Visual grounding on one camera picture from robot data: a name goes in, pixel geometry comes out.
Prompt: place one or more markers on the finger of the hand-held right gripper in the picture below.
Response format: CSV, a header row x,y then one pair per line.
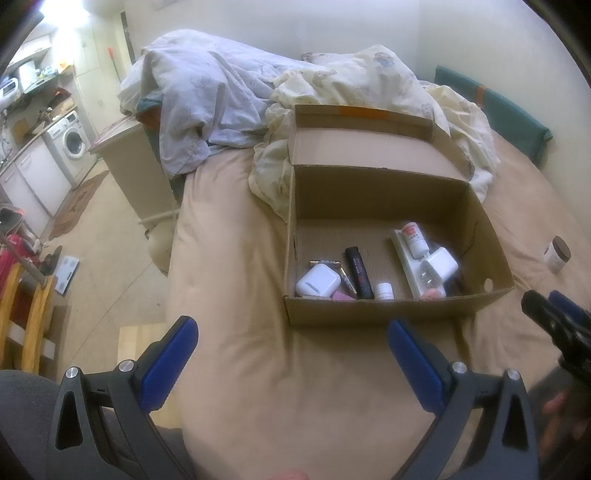
x,y
540,308
570,310

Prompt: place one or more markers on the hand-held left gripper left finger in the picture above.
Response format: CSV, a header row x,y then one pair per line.
x,y
166,369

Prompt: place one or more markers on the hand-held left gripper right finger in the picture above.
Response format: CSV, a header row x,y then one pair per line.
x,y
415,369

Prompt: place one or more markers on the pink toy figure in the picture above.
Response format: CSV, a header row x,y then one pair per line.
x,y
433,293

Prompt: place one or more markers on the small white labelled bottle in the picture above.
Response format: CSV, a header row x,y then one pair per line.
x,y
383,290

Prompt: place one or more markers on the pinkish-brown blister packet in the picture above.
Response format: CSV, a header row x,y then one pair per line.
x,y
344,296

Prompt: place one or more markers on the long white box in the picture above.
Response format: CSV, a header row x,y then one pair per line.
x,y
406,263

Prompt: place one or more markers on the white charger plug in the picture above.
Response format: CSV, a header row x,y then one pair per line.
x,y
441,265

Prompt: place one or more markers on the slim metallic tube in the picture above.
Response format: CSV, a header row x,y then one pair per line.
x,y
347,280

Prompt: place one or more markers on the black cosmetic tube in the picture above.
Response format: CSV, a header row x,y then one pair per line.
x,y
359,272

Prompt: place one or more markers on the white plastic bottle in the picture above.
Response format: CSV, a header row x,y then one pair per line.
x,y
413,237

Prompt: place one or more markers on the white earbuds case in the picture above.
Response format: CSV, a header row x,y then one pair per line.
x,y
316,281

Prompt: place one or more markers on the cardboard box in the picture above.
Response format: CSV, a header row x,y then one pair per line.
x,y
369,194

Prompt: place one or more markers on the person's right hand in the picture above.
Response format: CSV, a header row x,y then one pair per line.
x,y
554,406

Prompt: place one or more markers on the white jar with brown lid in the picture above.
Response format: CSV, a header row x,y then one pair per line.
x,y
556,256

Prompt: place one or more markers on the bed with beige sheet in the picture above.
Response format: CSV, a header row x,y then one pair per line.
x,y
240,277

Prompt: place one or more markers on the white bathroom scale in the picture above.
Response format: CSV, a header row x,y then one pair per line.
x,y
67,274

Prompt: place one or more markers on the yellow wooden rack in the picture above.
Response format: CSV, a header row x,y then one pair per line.
x,y
30,314

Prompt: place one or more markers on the dark shoe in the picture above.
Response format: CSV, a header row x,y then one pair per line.
x,y
50,261

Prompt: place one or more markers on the brown floor rug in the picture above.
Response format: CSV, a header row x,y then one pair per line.
x,y
78,203

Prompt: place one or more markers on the green headboard cushion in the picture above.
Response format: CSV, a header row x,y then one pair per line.
x,y
503,115

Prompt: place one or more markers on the beige nightstand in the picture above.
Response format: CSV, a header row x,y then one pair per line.
x,y
134,175

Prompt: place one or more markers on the white kitchen cabinet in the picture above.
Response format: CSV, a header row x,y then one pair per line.
x,y
32,180

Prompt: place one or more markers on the white washing machine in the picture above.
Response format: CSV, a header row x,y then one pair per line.
x,y
69,138

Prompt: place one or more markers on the pale blue duvet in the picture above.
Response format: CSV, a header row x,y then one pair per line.
x,y
194,106

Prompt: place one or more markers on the cream bear-print duvet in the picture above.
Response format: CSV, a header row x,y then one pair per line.
x,y
360,78

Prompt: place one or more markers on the white countertop appliance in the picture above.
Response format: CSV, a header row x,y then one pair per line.
x,y
8,86

